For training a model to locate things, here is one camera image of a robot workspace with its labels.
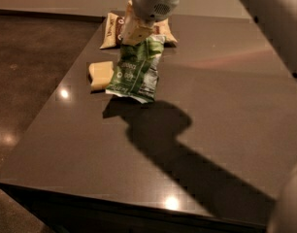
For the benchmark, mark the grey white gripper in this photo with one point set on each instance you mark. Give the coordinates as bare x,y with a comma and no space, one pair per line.
150,4

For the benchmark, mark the green jalapeno chip bag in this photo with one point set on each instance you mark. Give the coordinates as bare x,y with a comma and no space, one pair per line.
136,75

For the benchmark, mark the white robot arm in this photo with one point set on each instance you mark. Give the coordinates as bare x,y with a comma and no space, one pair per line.
221,139

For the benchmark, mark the brown sea salt chip bag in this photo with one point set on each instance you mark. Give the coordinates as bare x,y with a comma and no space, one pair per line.
113,27

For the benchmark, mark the yellow sponge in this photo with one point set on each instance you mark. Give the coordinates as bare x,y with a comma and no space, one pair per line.
101,74

